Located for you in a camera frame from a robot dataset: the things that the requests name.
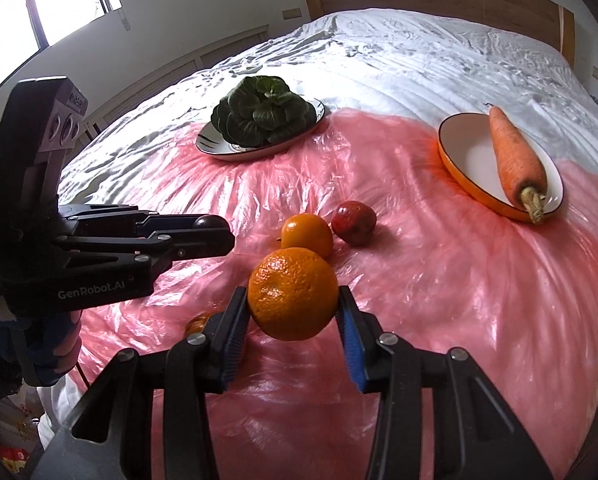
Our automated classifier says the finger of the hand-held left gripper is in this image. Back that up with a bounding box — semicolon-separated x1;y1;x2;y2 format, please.
59;203;202;236
54;227;236;273

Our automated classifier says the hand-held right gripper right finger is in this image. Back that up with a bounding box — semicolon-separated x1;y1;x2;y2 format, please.
336;285;554;480

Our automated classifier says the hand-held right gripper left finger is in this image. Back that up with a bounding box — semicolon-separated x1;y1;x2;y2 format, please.
31;286;252;480

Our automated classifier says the dark purple plum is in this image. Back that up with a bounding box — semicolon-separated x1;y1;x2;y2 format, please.
194;214;228;233

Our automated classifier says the orange mandarin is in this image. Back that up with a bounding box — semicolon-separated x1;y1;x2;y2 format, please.
185;311;217;338
247;247;340;342
280;213;334;260

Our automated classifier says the small red apple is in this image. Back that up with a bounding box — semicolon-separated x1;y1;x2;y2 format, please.
331;201;378;246

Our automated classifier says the person's left hand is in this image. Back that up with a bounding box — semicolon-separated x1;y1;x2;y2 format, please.
23;308;84;387

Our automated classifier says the patterned oval plate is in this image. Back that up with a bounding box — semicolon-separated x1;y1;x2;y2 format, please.
195;97;326;162

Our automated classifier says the pink plastic sheet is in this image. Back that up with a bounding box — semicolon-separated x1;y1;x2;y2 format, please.
76;110;598;480

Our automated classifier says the green bok choy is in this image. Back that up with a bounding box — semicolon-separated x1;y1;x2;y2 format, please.
210;75;318;149

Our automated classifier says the printed plastic bag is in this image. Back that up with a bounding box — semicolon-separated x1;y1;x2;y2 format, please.
0;395;44;480

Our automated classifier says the window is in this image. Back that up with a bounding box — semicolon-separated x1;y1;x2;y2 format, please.
0;0;124;108

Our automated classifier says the orange rimmed white plate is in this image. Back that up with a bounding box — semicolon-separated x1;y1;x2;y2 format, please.
438;112;564;223

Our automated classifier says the orange carrot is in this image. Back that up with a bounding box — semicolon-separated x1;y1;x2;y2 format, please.
488;105;550;225

